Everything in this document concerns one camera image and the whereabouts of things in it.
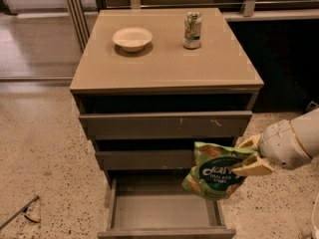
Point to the grey drawer cabinet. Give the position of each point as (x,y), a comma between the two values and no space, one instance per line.
(164,77)

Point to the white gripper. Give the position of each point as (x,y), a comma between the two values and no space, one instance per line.
(279,143)

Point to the grey middle drawer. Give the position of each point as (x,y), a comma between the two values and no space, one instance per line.
(146,159)

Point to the metal strip on floor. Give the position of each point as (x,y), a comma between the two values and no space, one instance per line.
(22,211)

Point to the white soda can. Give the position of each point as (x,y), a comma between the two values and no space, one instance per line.
(192,30)

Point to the dark object on floor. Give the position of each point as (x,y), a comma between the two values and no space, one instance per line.
(311,107)

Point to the grey top drawer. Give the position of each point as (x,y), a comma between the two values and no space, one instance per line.
(166,125)

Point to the grey open bottom drawer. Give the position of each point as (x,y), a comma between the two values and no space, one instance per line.
(157,207)

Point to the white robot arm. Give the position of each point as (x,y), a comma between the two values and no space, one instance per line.
(306,128)

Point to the green rice chip bag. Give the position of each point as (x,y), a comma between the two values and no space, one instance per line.
(211,178)

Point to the white bowl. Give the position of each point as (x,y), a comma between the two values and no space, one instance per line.
(132,39)

